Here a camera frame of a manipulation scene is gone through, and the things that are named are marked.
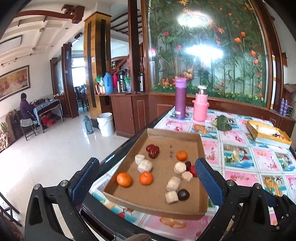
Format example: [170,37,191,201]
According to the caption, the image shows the white sugarcane piece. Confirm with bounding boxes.
[166,176,181,192]
[181,171,193,183]
[134,154,145,165]
[137,159,153,173]
[165,191,179,204]
[174,162,187,175]

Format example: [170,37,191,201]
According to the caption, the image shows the folding chair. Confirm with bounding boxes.
[14,109,37,141]

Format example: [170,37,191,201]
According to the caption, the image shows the framed wall painting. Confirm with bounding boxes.
[0,65,31,101]

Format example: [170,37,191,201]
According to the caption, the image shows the yellow gift box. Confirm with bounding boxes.
[246,120,292,149]

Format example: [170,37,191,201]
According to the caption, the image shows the brown cardboard tray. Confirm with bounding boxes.
[103,128,208,220]

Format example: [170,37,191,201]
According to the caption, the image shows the orange tangerine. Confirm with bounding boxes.
[138,171,154,186]

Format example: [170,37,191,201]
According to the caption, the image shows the pink knitted-sleeve jar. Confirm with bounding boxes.
[193,85,209,122]

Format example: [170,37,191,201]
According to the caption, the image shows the seated person in purple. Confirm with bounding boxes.
[19,93,37,121]

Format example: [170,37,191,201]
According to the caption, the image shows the white plastic bucket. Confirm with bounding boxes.
[97,113,115,137]

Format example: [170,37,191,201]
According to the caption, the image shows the dark round date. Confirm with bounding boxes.
[177,189,190,201]

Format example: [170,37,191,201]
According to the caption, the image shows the blue thermos jug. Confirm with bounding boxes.
[103,72,113,94]

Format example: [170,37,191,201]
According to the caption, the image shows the wooden cabinet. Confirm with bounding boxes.
[96,92,149,138]

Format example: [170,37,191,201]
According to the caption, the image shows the green leafy vegetable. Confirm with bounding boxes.
[213,115,232,131]

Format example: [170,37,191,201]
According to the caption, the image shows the large red date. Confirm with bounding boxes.
[148,146,160,159]

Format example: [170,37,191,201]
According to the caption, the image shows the purple bottles on shelf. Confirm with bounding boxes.
[279,98,288,116]

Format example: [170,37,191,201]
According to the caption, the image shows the purple thermos bottle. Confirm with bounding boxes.
[175,77,187,118]

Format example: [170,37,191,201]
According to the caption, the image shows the dark red date in tray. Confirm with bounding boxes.
[146,144,155,152]

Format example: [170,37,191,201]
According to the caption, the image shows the red cherry tomato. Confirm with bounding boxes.
[189,166,198,177]

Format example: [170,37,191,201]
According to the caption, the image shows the colourful printed tablecloth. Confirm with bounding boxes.
[90,107,295,240]

